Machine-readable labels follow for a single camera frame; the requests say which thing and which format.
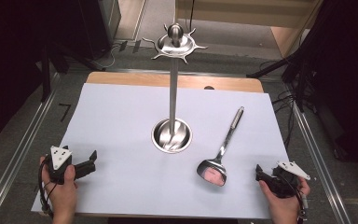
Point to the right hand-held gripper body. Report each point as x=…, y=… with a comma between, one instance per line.
x=287, y=180

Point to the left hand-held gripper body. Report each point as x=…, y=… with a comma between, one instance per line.
x=59, y=161

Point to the silver metal ladle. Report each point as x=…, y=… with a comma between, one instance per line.
x=220, y=161

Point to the steel utensil rack stand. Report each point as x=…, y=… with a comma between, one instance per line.
x=173, y=93

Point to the person's right hand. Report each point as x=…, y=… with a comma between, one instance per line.
x=284, y=207

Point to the person's left hand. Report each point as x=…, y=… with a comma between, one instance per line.
x=62, y=196

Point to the white paper sheet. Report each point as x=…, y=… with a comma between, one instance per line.
x=130, y=174

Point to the black stand leg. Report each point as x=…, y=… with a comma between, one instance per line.
x=270, y=67
x=68, y=59

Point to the black curtain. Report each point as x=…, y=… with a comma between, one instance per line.
x=6, y=62
x=348, y=77

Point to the black tape strips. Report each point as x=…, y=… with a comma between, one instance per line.
x=130, y=46

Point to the black cabinet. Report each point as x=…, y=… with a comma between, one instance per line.
x=96, y=25

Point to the light wooden furniture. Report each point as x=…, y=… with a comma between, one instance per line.
x=248, y=14

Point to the metal floor rail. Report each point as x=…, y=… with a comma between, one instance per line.
x=15, y=158
x=320, y=161

